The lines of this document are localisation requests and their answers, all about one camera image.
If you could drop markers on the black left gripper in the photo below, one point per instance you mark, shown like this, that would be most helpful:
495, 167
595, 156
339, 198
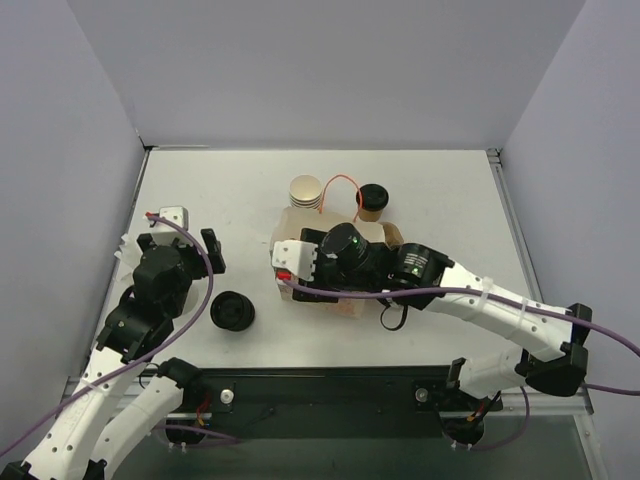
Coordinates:
211, 250

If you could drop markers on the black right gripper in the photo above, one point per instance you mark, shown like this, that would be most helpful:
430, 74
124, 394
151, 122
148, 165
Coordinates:
310, 236

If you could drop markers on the paper bag with orange handles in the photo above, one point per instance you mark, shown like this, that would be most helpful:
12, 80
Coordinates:
289, 226

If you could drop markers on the black cup lid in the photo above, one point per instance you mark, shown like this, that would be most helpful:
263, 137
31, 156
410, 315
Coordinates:
372, 197

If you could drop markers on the brown paper cup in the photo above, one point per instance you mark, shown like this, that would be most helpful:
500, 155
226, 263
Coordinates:
370, 215

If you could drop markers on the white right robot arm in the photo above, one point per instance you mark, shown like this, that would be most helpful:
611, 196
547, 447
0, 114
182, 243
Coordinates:
548, 353

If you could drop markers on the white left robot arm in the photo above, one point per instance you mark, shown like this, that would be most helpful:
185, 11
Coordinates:
89, 435

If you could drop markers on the stack of black cup lids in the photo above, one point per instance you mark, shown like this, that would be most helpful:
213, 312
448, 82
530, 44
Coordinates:
232, 311

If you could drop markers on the stack of brown paper cups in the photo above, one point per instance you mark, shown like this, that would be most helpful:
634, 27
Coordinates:
305, 191

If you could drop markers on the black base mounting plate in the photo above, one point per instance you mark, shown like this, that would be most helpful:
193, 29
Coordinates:
242, 404

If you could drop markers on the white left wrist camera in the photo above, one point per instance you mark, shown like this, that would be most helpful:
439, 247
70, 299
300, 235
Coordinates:
168, 225

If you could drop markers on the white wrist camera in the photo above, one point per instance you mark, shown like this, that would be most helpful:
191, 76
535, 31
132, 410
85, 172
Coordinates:
168, 225
294, 258

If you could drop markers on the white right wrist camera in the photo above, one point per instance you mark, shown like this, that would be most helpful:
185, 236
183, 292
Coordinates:
294, 258

